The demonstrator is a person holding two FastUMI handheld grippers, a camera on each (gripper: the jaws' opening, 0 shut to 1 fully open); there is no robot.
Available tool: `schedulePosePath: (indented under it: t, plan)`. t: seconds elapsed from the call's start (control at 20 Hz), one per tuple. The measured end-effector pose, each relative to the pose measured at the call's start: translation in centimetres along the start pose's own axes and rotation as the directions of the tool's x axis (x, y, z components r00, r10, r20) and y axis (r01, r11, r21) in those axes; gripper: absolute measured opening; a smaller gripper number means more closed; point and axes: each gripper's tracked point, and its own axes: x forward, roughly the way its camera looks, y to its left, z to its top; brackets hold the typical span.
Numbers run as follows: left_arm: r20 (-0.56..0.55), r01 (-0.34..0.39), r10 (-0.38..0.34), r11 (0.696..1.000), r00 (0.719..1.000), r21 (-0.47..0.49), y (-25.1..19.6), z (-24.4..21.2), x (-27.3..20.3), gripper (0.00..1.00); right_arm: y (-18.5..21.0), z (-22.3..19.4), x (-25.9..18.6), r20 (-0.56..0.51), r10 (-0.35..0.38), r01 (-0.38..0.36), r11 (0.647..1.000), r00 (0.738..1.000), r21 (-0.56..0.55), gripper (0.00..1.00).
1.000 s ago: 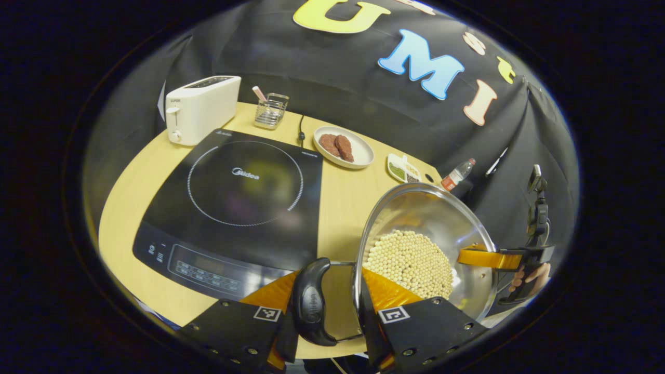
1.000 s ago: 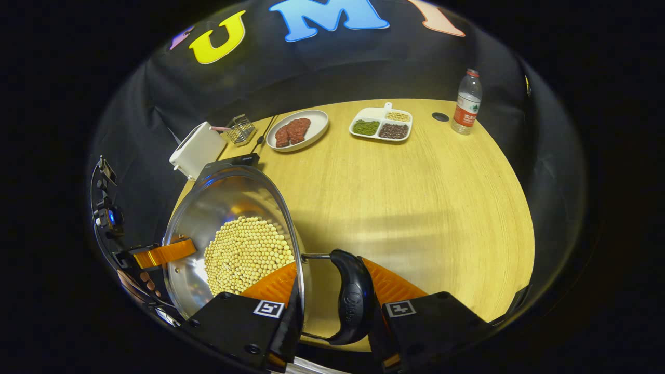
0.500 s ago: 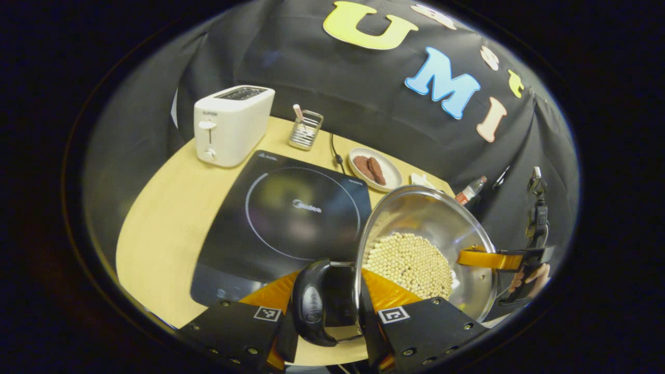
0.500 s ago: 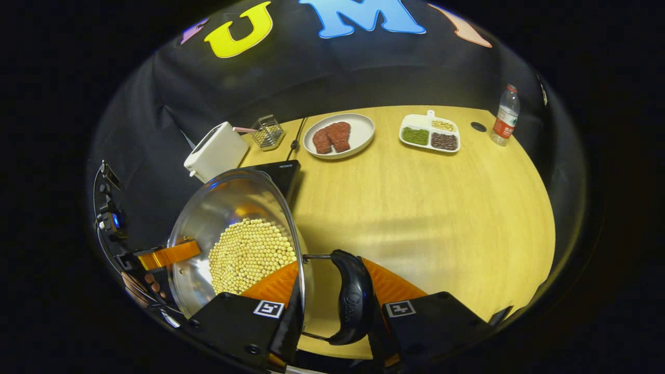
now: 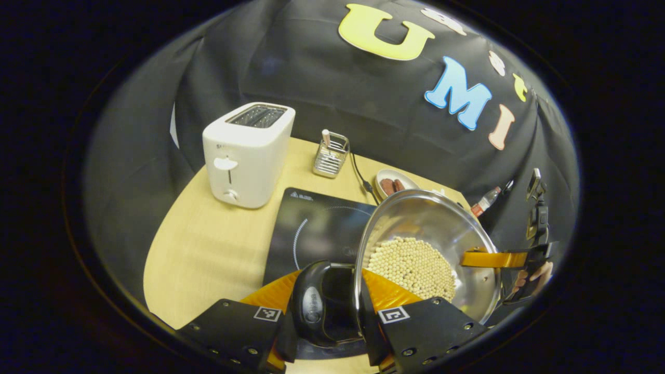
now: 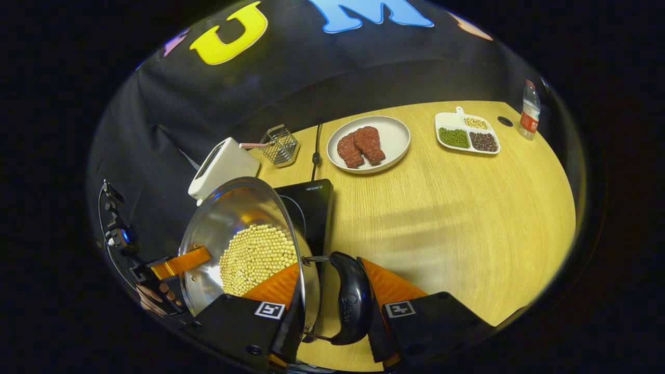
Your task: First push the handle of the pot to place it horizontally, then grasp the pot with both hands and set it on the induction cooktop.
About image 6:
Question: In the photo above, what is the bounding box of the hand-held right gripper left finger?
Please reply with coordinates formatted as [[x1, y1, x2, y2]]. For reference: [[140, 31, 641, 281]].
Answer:
[[190, 262, 307, 370]]

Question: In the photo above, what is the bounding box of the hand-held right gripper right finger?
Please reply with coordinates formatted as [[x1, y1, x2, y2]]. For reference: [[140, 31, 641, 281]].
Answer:
[[358, 257, 494, 370]]

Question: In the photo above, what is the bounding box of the steel pot with black handle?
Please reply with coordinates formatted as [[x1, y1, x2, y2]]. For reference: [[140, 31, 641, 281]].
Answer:
[[178, 177, 374, 346]]

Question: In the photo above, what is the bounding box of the pile of soybeans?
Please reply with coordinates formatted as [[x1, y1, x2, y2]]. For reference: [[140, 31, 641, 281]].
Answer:
[[219, 224, 298, 297]]

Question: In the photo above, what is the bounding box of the black induction cooktop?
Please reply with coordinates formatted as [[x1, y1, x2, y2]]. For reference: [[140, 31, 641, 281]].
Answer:
[[274, 179, 335, 260]]

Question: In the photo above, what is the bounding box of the white toaster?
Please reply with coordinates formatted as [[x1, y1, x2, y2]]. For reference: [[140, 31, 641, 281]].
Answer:
[[188, 137, 260, 207]]

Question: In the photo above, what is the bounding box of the black backdrop cloth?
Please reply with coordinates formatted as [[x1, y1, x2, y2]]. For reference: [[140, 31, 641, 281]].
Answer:
[[86, 0, 572, 271]]

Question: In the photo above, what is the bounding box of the red raw meat slice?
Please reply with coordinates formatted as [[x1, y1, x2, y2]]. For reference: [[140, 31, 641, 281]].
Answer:
[[353, 126, 387, 166], [337, 132, 365, 169]]

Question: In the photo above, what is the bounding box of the white round plate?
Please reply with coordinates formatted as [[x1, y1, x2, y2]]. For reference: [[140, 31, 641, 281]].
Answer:
[[326, 115, 411, 174]]

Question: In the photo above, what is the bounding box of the heap of green mung beans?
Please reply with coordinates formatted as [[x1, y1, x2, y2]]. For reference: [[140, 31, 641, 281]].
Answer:
[[438, 128, 470, 149]]

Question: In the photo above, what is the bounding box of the heap of dark red beans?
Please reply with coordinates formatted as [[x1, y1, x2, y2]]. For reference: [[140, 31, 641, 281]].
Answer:
[[469, 131, 498, 152]]

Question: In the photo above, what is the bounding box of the white divided dish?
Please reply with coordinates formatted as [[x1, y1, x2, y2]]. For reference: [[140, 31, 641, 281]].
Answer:
[[435, 106, 501, 155]]

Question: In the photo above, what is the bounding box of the clear water bottle red label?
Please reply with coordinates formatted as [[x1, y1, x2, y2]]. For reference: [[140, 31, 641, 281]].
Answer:
[[518, 79, 541, 141]]

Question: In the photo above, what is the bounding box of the wire mesh basket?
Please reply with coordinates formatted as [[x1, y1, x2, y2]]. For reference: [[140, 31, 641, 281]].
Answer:
[[262, 124, 300, 168]]

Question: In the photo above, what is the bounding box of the black power cable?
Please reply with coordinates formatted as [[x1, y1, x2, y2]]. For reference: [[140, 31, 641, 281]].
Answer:
[[310, 123, 323, 181]]

